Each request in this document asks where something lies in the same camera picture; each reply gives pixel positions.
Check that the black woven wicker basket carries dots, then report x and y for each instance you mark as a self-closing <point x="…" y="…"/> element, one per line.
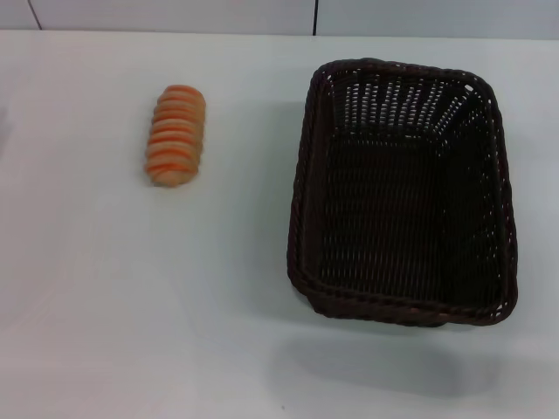
<point x="406" y="209"/>

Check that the orange striped bread loaf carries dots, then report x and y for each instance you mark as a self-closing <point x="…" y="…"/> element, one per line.
<point x="177" y="139"/>

